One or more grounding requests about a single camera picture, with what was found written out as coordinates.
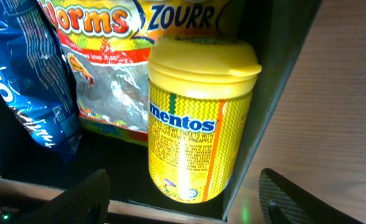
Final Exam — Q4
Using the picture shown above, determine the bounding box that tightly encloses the yellow Mentos bottle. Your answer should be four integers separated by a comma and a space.
148, 36, 262, 203

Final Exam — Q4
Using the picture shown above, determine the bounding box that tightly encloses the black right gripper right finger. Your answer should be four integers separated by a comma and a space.
258, 168, 361, 224

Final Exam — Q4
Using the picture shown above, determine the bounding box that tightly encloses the Haribo worms candy bag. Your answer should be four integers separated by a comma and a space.
39, 0, 243, 145

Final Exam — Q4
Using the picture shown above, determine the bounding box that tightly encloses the dark green box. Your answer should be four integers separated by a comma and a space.
0, 1, 321, 223

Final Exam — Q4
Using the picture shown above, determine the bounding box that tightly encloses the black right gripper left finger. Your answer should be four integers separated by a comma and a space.
16, 169, 110, 224

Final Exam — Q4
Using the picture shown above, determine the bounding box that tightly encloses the blue Oreo cookie pack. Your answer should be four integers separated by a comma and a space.
0, 0, 81, 161

